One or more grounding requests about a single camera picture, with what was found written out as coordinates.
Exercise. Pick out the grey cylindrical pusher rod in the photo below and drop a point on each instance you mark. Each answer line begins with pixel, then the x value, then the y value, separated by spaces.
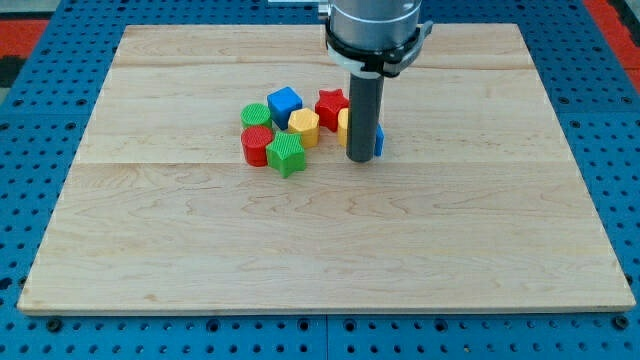
pixel 365 96

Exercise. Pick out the black clamp ring mount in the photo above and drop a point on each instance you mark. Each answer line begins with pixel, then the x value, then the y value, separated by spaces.
pixel 370 64

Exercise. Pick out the blue triangle block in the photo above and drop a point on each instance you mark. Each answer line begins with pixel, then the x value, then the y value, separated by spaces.
pixel 379 141

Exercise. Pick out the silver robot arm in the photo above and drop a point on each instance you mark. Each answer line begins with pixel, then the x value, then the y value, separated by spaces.
pixel 372 40

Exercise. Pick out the red star block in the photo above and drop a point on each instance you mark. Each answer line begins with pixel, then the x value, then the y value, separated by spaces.
pixel 330 103

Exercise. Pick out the yellow round block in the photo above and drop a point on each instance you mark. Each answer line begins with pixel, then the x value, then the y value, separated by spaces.
pixel 342 130

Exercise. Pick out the yellow hexagon block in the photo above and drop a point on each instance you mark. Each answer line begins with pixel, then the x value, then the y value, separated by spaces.
pixel 306 123

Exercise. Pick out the blue cube block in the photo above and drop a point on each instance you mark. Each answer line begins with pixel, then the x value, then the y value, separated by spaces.
pixel 281 102

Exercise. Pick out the green star block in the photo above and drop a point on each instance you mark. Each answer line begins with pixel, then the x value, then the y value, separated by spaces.
pixel 286 153

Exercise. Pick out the green cylinder block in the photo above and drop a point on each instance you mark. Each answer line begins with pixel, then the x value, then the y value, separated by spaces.
pixel 256 114

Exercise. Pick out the red cylinder block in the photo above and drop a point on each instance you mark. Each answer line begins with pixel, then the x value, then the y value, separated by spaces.
pixel 254 140

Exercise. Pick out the light wooden board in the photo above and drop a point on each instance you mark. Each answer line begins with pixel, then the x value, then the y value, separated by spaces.
pixel 475 206

